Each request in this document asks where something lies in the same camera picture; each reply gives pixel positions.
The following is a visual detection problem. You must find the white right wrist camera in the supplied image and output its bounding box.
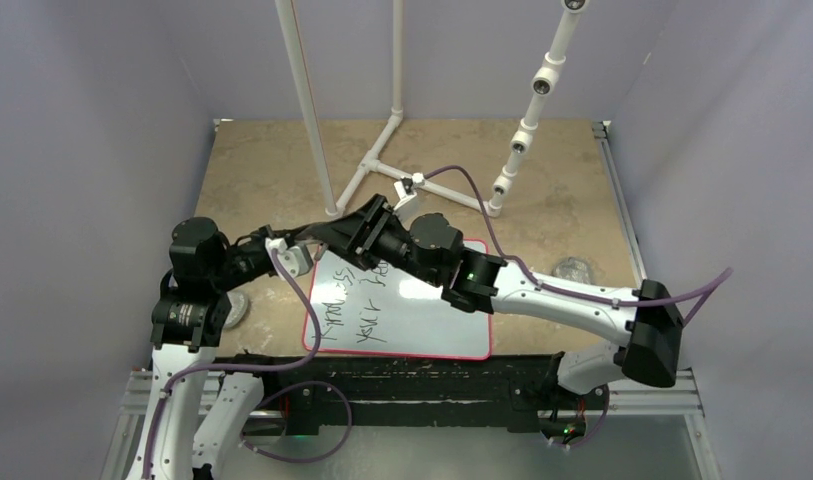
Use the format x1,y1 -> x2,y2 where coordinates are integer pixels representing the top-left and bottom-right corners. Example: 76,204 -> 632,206
394,173 -> 425,218

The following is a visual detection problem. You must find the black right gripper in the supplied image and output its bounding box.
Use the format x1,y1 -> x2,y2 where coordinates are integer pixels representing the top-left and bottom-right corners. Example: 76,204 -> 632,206
311,196 -> 443,289

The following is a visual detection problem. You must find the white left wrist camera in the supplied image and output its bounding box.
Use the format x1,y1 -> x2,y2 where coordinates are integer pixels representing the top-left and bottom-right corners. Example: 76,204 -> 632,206
265,238 -> 314,280

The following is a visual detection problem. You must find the aluminium rail frame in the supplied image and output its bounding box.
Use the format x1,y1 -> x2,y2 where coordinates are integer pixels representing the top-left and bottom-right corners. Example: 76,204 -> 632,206
101,119 -> 722,480

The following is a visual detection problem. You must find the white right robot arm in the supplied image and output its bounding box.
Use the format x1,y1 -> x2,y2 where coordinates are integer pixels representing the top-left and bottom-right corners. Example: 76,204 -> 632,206
301,194 -> 684,407

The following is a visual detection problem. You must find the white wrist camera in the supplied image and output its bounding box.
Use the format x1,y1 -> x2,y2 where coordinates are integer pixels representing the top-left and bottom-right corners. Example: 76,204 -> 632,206
265,238 -> 314,280
394,173 -> 425,218

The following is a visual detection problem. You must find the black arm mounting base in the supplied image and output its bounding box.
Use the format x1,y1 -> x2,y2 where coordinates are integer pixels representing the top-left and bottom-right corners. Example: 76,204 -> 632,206
213,354 -> 609,435

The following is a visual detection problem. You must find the white PVC pipe frame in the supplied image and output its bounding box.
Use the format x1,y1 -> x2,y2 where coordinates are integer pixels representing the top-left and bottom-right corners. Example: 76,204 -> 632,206
273,0 -> 593,220

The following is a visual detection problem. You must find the pink framed whiteboard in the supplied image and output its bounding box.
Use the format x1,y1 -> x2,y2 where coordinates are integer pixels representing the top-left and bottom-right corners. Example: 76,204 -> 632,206
303,252 -> 492,360

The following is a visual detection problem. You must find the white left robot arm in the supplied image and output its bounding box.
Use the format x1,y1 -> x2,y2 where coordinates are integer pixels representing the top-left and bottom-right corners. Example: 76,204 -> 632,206
127,217 -> 311,479

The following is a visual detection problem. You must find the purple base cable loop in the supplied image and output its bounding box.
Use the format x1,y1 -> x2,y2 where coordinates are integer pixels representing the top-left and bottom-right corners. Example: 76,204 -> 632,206
236,380 -> 353,464

